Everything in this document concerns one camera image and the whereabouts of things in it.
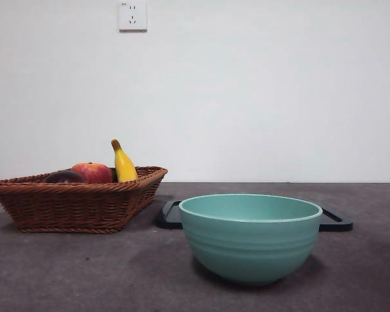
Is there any dark red plum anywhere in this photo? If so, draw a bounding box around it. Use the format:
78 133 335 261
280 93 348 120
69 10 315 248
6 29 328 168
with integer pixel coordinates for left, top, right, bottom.
44 170 87 184

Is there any yellow banana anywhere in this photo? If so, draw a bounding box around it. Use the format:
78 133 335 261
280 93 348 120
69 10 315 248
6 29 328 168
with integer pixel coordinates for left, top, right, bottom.
110 139 139 183

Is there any white wall socket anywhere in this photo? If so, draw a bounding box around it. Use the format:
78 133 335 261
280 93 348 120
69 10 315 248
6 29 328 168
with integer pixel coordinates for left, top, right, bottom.
118 1 148 33

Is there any teal ceramic bowl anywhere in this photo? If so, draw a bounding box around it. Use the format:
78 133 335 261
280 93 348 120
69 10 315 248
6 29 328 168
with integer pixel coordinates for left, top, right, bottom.
178 193 323 287

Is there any black rectangular tray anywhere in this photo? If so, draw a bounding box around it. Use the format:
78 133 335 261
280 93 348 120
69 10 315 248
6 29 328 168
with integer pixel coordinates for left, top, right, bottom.
155 200 354 232

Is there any brown wicker basket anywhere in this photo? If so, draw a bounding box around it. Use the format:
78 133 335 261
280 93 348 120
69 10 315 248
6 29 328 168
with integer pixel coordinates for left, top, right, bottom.
0 166 169 234

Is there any red orange peach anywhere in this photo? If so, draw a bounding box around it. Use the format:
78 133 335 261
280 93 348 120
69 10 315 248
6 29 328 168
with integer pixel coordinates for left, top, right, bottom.
71 162 114 184

